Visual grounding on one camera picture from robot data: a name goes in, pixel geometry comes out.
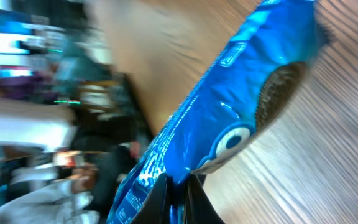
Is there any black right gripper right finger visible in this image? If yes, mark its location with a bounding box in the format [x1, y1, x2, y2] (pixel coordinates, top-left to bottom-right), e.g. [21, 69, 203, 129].
[184, 174, 224, 224]

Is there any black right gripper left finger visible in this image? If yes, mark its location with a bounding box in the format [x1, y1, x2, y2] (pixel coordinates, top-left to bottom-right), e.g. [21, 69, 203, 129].
[131, 174, 170, 224]

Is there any blue Oreo cookie pack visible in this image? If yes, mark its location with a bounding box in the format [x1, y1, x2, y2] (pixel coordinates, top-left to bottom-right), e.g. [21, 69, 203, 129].
[106, 0, 330, 224]

